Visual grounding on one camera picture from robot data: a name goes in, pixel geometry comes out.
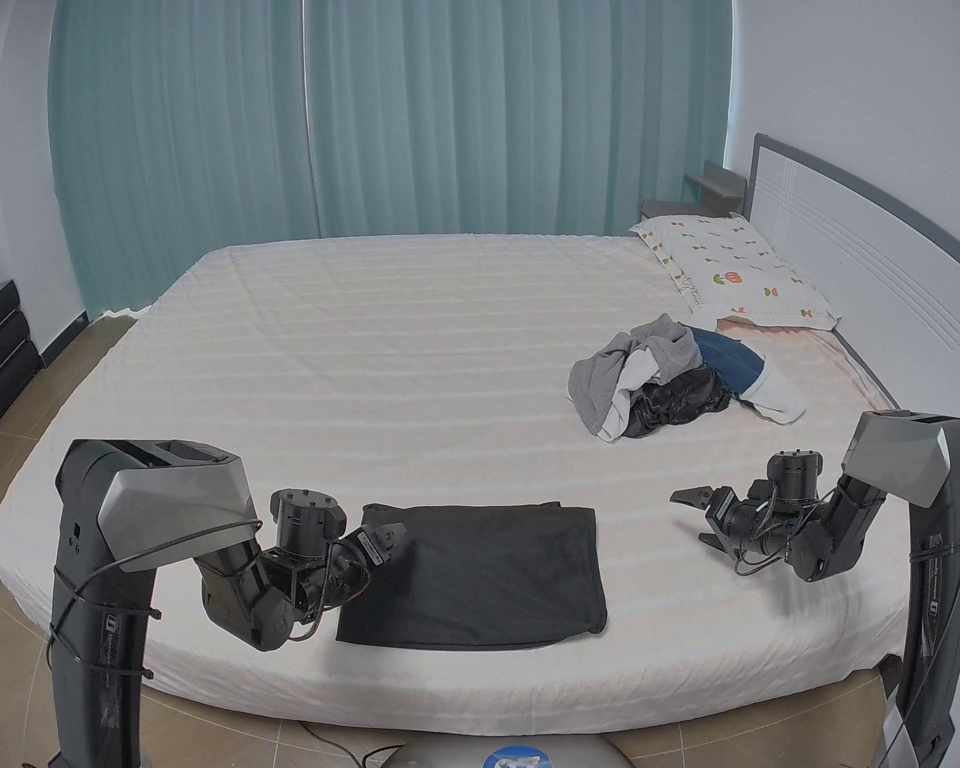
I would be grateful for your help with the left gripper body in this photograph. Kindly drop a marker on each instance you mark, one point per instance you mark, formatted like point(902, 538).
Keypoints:
point(356, 570)

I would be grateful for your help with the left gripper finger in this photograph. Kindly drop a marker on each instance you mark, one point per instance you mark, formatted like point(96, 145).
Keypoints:
point(395, 536)

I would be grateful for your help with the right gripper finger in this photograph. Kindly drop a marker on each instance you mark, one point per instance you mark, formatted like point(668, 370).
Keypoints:
point(718, 544)
point(697, 498)

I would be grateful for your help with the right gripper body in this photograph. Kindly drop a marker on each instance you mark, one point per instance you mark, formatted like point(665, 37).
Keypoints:
point(739, 532)

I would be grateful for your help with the black T-shirt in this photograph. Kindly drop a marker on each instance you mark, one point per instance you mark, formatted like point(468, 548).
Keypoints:
point(487, 577)

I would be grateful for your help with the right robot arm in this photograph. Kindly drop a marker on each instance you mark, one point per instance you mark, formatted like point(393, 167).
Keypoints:
point(900, 450)

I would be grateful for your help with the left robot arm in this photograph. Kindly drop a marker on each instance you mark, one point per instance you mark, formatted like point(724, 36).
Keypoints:
point(165, 487)

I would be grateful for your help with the pile of clothes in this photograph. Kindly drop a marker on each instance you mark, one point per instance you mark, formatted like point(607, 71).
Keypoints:
point(600, 390)

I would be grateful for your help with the bed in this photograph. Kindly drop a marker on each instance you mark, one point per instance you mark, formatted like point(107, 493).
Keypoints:
point(375, 360)

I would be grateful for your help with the white printed pillow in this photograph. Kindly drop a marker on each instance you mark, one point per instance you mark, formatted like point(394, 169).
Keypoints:
point(735, 270)

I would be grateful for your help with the grey bedside table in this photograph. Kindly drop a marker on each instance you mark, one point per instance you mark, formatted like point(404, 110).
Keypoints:
point(697, 187)

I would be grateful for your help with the black chest of drawers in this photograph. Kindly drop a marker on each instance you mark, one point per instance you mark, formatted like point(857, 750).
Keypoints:
point(19, 345)

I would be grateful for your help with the blue-green curtain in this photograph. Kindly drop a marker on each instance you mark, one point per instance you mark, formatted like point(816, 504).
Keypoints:
point(180, 150)
point(525, 120)

